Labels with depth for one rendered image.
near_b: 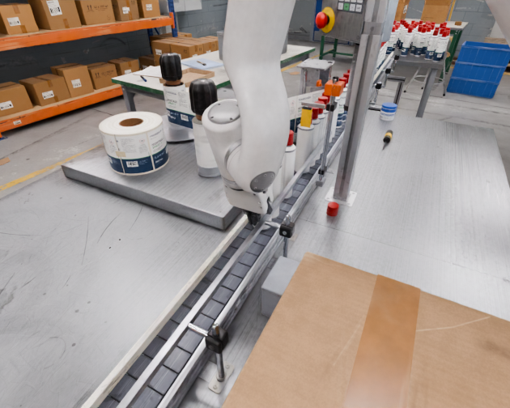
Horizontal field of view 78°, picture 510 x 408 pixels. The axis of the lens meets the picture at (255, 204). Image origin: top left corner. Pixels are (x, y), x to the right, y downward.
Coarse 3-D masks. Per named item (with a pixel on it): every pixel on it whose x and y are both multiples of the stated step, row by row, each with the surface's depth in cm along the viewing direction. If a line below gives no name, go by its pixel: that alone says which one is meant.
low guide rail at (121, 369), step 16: (240, 224) 80; (224, 240) 75; (192, 288) 65; (176, 304) 61; (160, 320) 58; (144, 336) 55; (128, 352) 53; (128, 368) 52; (112, 384) 50; (96, 400) 47
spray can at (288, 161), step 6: (288, 138) 84; (288, 144) 85; (288, 150) 85; (294, 150) 86; (288, 156) 86; (294, 156) 87; (282, 162) 87; (288, 162) 87; (294, 162) 88; (282, 168) 88; (288, 168) 88; (282, 174) 89; (288, 174) 89; (282, 180) 90; (288, 180) 90; (282, 186) 92; (288, 198) 94
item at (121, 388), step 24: (312, 168) 109; (240, 240) 80; (264, 240) 80; (216, 264) 74; (240, 264) 74; (216, 312) 63; (168, 336) 59; (192, 336) 59; (144, 360) 55; (168, 360) 55; (120, 384) 52; (168, 384) 52
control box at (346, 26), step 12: (324, 0) 83; (336, 0) 79; (396, 0) 75; (336, 12) 80; (348, 12) 77; (336, 24) 81; (348, 24) 78; (360, 24) 75; (336, 36) 83; (348, 36) 79; (360, 36) 76; (384, 36) 79
